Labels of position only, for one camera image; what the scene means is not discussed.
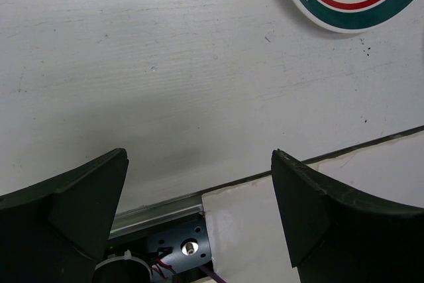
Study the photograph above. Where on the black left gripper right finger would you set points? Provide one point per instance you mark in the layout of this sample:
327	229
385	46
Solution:
336	233

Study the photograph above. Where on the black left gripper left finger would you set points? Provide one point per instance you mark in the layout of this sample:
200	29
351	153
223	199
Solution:
57	230

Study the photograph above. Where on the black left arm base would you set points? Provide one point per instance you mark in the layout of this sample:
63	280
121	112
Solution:
160	249

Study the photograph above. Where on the aluminium table frame rail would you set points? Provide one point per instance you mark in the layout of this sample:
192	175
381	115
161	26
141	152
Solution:
146	217

